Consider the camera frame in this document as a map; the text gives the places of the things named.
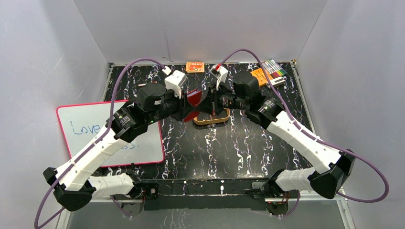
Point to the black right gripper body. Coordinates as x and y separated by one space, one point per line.
226 99

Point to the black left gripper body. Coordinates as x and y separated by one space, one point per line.
184 107

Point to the red leather card holder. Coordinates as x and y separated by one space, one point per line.
193 99

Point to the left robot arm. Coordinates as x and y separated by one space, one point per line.
74 184

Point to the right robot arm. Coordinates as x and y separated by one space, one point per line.
330 167

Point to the tan oval tray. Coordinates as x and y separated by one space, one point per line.
206 119

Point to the small orange spiral notepad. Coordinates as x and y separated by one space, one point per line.
195 67

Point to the orange yellow book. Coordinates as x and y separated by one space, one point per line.
260 76

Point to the white stapler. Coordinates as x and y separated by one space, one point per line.
274 83

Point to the pack of coloured markers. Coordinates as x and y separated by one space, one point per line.
273 68

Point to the pink framed whiteboard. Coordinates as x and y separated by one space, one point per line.
82 122

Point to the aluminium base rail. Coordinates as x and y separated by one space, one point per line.
210 203

